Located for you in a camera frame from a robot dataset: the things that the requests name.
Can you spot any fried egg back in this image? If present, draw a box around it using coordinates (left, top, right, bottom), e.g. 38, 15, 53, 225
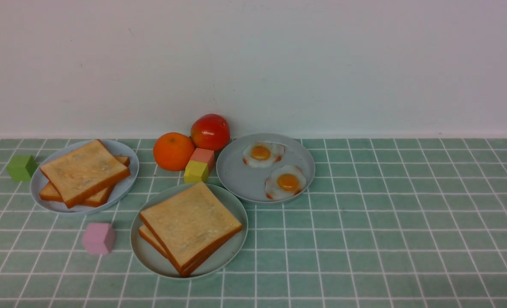
242, 142, 285, 169

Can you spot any salmon pink cube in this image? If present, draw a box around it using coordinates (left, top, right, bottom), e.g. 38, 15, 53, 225
190, 148, 215, 173

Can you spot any pale green centre plate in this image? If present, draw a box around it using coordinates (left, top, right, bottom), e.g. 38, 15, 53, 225
130, 183, 249, 280

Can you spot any grey egg plate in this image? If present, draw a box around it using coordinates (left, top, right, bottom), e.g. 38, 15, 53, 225
216, 133, 316, 204

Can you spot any green cube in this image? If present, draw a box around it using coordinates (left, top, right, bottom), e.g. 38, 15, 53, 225
6, 155, 37, 182

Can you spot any fried egg front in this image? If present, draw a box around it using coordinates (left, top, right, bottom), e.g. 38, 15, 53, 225
265, 165, 307, 201

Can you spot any orange fruit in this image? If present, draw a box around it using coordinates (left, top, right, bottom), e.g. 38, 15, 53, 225
153, 132, 195, 172

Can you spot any fried egg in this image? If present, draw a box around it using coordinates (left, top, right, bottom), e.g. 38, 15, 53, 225
265, 165, 307, 201
242, 142, 285, 169

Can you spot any toast slice on plate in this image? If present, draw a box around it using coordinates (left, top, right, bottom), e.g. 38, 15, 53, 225
40, 139, 130, 208

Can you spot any light blue bread plate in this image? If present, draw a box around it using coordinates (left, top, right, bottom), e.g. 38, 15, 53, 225
29, 139, 139, 215

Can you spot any bottom toast slice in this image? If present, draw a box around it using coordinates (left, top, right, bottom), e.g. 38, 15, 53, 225
40, 155, 130, 208

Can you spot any toast slice moved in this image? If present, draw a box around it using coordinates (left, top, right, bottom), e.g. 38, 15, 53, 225
139, 181, 243, 274
139, 225, 233, 277

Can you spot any yellow cube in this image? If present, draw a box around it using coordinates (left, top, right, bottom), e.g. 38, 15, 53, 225
183, 160, 210, 184

